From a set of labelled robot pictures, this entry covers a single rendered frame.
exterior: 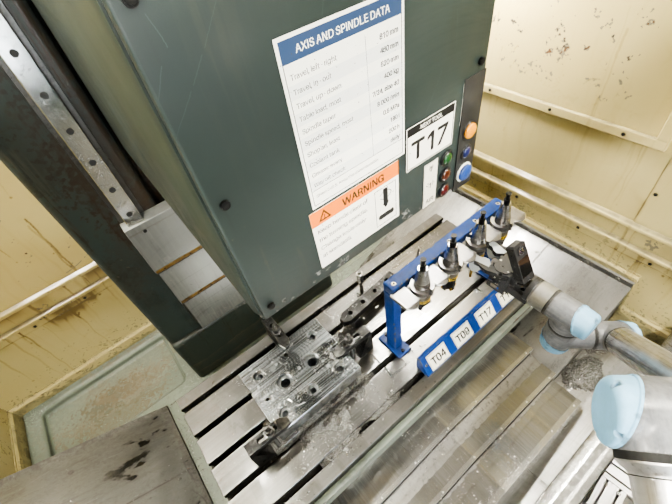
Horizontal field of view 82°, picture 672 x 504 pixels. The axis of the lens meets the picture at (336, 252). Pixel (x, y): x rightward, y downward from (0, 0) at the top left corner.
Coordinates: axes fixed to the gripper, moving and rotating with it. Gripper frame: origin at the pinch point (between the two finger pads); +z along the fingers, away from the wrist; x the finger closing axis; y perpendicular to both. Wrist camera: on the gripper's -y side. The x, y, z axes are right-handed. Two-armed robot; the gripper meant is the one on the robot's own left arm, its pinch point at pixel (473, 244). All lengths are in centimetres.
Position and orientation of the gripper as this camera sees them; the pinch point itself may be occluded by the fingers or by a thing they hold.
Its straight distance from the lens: 117.2
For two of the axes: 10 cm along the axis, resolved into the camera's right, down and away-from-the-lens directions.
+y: 1.1, 6.6, 7.5
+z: -6.2, -5.4, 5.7
